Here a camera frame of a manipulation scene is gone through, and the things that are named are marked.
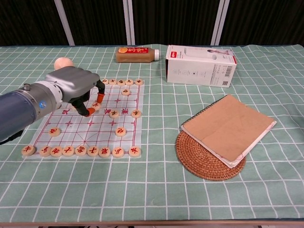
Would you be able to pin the white partition frame post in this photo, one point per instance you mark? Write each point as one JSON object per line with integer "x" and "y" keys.
{"x": 64, "y": 21}
{"x": 130, "y": 21}
{"x": 219, "y": 21}

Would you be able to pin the round woven rattan coaster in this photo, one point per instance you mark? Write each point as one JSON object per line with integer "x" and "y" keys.
{"x": 197, "y": 161}

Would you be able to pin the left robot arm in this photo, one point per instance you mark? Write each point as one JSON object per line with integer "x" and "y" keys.
{"x": 19, "y": 111}

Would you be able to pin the juice bottle red label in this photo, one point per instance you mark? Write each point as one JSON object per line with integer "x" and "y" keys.
{"x": 133, "y": 58}

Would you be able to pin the brown spiral notebook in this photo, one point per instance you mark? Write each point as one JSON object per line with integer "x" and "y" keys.
{"x": 228, "y": 126}

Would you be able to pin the pale peach ball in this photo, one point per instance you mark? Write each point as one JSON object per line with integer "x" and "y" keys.
{"x": 63, "y": 63}

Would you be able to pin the round wooden chess piece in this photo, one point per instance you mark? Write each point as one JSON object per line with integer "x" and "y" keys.
{"x": 118, "y": 152}
{"x": 121, "y": 82}
{"x": 105, "y": 81}
{"x": 45, "y": 151}
{"x": 112, "y": 82}
{"x": 135, "y": 151}
{"x": 136, "y": 113}
{"x": 139, "y": 82}
{"x": 56, "y": 151}
{"x": 129, "y": 82}
{"x": 93, "y": 151}
{"x": 80, "y": 151}
{"x": 120, "y": 131}
{"x": 96, "y": 105}
{"x": 68, "y": 151}
{"x": 28, "y": 150}
{"x": 105, "y": 152}
{"x": 54, "y": 131}
{"x": 113, "y": 114}
{"x": 126, "y": 91}

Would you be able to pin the green grid tablecloth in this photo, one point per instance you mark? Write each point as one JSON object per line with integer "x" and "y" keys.
{"x": 152, "y": 190}

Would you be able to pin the white product carton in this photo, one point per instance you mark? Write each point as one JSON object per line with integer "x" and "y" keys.
{"x": 190, "y": 71}

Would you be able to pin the translucent chess board sheet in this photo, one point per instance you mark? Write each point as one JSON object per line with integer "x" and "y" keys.
{"x": 78, "y": 135}

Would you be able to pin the left five-finger robot hand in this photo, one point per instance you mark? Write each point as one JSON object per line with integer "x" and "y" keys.
{"x": 73, "y": 80}

